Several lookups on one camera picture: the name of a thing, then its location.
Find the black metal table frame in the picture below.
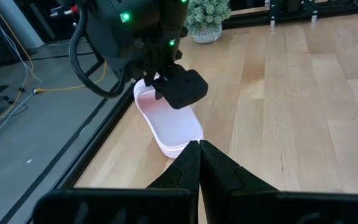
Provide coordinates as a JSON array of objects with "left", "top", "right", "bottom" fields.
[{"left": 53, "top": 0, "right": 358, "bottom": 190}]

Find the bushy green plant white pot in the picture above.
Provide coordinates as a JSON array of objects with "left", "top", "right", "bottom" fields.
[{"left": 183, "top": 0, "right": 232, "bottom": 45}]

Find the red and white object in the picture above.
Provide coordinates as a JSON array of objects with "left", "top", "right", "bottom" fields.
[{"left": 50, "top": 3, "right": 81, "bottom": 17}]

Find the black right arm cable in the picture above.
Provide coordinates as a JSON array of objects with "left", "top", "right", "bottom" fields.
[{"left": 68, "top": 6, "right": 132, "bottom": 100}]

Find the pink slide sandal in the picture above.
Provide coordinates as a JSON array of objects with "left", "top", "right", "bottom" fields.
[{"left": 133, "top": 73, "right": 204, "bottom": 159}]

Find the light gray pillar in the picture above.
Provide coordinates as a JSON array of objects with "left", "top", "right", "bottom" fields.
[{"left": 0, "top": 0, "right": 45, "bottom": 50}]

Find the yellow cable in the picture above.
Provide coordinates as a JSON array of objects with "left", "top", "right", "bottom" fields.
[{"left": 0, "top": 0, "right": 108, "bottom": 136}]

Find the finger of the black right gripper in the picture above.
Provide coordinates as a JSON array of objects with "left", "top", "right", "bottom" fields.
[
  {"left": 154, "top": 80, "right": 167, "bottom": 101},
  {"left": 143, "top": 71, "right": 158, "bottom": 88}
]

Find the white cable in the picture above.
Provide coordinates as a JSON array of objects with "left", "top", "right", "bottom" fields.
[{"left": 0, "top": 1, "right": 42, "bottom": 149}]

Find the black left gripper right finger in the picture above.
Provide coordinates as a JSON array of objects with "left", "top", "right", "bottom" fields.
[{"left": 199, "top": 139, "right": 358, "bottom": 224}]

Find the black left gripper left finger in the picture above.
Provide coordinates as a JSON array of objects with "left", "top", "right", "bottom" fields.
[{"left": 32, "top": 139, "right": 201, "bottom": 224}]

